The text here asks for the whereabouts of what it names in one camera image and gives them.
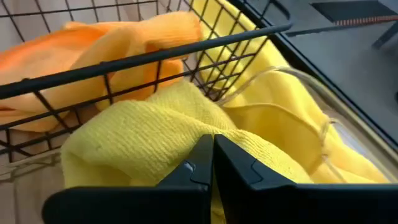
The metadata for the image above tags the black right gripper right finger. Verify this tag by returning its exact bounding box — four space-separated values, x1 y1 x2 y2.
213 133 398 224

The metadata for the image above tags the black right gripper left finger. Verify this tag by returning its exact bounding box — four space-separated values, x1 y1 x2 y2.
42 133 215 224

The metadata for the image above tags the yellow microfiber towel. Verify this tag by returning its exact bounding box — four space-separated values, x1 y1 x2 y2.
189 0 391 184
60 79 315 224

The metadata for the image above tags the orange microfiber towel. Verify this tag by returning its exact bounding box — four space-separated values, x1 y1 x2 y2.
0 11 205 133

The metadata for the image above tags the black mat with striped edge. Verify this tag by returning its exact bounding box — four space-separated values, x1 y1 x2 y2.
310 0 398 27

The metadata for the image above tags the black wire basket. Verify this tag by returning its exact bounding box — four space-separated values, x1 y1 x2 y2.
0 0 293 164

